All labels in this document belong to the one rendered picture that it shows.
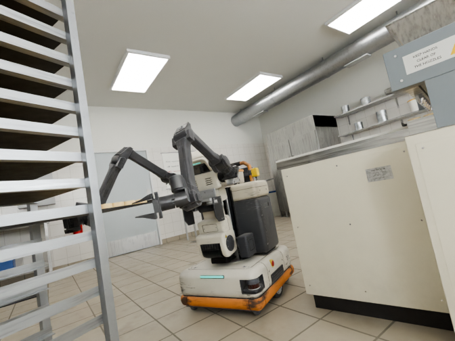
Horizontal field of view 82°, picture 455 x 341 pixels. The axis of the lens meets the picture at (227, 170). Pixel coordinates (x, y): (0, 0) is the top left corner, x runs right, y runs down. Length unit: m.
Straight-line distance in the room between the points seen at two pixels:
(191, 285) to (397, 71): 1.65
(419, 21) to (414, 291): 1.15
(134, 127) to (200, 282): 4.63
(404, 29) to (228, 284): 1.57
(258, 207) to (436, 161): 1.11
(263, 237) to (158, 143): 4.55
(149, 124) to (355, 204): 5.25
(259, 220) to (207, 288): 0.57
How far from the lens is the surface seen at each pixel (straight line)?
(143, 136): 6.04
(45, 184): 0.96
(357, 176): 1.47
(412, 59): 1.27
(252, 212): 1.92
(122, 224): 5.67
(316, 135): 5.59
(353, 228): 1.52
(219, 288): 1.81
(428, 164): 1.21
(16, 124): 0.98
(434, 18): 1.41
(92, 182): 0.99
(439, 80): 1.24
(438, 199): 1.22
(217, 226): 1.77
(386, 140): 1.44
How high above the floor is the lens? 0.74
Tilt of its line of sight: 6 degrees up
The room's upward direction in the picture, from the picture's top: 11 degrees counter-clockwise
